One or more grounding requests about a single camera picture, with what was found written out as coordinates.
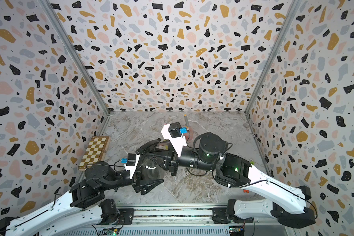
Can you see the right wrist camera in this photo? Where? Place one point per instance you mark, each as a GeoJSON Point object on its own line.
{"type": "Point", "coordinates": [175, 133]}

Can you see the dark smoky spray bottle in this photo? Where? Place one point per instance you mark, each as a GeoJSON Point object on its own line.
{"type": "Point", "coordinates": [151, 172]}

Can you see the black spray nozzle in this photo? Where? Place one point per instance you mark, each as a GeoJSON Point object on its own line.
{"type": "Point", "coordinates": [148, 147]}

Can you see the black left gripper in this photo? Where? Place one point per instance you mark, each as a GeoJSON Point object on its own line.
{"type": "Point", "coordinates": [138, 177]}

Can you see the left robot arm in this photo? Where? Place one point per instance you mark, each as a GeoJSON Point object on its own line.
{"type": "Point", "coordinates": [84, 203]}

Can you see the aluminium frame post right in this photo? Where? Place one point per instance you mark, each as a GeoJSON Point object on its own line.
{"type": "Point", "coordinates": [274, 51]}

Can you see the aluminium frame post left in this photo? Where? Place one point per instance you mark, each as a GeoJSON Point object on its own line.
{"type": "Point", "coordinates": [47, 8]}

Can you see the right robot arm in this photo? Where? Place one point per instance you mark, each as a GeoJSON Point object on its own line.
{"type": "Point", "coordinates": [290, 206]}

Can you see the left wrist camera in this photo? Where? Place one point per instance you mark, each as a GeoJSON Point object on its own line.
{"type": "Point", "coordinates": [131, 163]}

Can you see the wooden chess board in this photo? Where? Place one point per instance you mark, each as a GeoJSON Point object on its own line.
{"type": "Point", "coordinates": [95, 152]}

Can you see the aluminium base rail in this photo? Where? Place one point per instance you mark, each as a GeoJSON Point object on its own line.
{"type": "Point", "coordinates": [179, 220]}

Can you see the aluminium frame post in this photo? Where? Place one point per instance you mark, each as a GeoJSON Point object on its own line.
{"type": "Point", "coordinates": [47, 8]}
{"type": "Point", "coordinates": [274, 51]}

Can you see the pink transparent spray bottle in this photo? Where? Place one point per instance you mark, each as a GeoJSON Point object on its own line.
{"type": "Point", "coordinates": [190, 134]}

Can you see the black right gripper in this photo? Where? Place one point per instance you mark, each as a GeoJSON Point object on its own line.
{"type": "Point", "coordinates": [171, 159]}

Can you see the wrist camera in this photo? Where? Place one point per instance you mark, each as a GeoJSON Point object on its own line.
{"type": "Point", "coordinates": [175, 133]}
{"type": "Point", "coordinates": [131, 163]}

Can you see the grey yellow spray nozzle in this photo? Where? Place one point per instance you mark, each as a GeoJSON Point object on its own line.
{"type": "Point", "coordinates": [186, 121]}

